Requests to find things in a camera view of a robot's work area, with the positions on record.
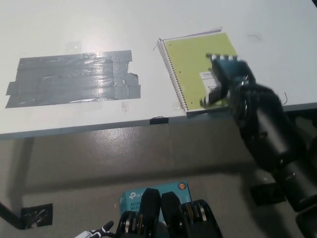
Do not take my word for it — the grey duct tape patch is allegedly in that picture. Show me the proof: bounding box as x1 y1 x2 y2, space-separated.
4 50 141 109

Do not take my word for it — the green Mead spiral notebook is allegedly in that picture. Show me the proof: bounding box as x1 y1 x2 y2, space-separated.
158 32 240 118

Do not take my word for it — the purple spiral notebook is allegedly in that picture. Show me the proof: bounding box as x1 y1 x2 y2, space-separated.
158 26 223 42

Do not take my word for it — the small black tape strip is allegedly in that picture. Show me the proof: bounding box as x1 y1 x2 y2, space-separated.
150 116 169 125

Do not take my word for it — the black table leg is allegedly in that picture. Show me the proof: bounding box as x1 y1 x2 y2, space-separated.
0 201 23 230

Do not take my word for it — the black ribbed robot body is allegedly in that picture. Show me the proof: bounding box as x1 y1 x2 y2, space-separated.
116 188 222 238

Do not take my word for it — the teal tp-link box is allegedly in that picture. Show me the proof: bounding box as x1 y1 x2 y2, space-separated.
118 182 193 219

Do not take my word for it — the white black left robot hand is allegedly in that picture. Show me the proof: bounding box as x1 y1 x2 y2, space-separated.
76 220 116 238

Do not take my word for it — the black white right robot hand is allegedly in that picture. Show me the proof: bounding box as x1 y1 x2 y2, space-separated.
199 53 257 109

